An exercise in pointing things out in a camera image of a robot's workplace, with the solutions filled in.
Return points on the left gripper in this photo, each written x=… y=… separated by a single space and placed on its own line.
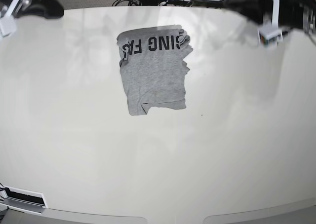
x=294 y=14

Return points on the grey t-shirt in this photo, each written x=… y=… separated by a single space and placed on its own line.
x=152 y=67

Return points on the white cable slot box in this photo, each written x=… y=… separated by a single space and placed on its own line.
x=22 y=200

